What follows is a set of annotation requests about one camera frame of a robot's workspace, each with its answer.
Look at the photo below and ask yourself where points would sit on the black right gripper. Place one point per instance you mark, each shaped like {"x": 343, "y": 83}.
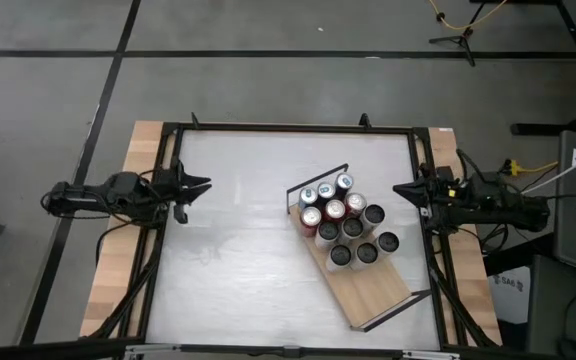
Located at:
{"x": 440, "y": 197}

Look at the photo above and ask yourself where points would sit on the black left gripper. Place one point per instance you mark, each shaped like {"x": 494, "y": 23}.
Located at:
{"x": 178, "y": 192}

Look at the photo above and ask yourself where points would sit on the white Celsius energy drink can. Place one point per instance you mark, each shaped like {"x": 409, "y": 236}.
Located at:
{"x": 387, "y": 242}
{"x": 353, "y": 226}
{"x": 327, "y": 231}
{"x": 366, "y": 252}
{"x": 374, "y": 214}
{"x": 340, "y": 255}

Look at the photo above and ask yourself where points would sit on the red soda can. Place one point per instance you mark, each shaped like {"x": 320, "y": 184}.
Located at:
{"x": 334, "y": 210}
{"x": 311, "y": 217}
{"x": 355, "y": 202}

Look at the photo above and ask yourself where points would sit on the silver blue Red Bull can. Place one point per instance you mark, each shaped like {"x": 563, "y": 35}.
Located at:
{"x": 308, "y": 196}
{"x": 326, "y": 190}
{"x": 344, "y": 181}

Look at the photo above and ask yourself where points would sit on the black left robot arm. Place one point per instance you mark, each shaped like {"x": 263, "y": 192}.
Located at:
{"x": 93, "y": 195}

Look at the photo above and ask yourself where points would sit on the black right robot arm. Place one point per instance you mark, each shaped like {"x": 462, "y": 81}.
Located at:
{"x": 498, "y": 210}

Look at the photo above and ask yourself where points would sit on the grey metal mounting plate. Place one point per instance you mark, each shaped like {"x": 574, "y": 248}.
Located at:
{"x": 425, "y": 212}

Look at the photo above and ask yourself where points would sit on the white printed box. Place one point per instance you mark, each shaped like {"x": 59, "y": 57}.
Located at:
{"x": 510, "y": 292}

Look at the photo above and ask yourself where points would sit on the black desk leg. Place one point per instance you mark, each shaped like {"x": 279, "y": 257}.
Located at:
{"x": 543, "y": 129}

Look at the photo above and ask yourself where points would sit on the black tripod stand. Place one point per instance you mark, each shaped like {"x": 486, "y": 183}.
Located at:
{"x": 460, "y": 40}

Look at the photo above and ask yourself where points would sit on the dark grey cabinet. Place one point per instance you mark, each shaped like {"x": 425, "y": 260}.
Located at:
{"x": 558, "y": 300}

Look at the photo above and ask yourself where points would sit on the black frame bracket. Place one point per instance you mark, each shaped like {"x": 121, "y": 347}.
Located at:
{"x": 364, "y": 120}
{"x": 195, "y": 120}

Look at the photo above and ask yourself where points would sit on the wooden shelf with black frame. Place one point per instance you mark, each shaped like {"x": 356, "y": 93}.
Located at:
{"x": 368, "y": 295}

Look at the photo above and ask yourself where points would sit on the silver aluminium rail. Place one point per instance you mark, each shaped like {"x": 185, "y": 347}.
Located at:
{"x": 288, "y": 352}

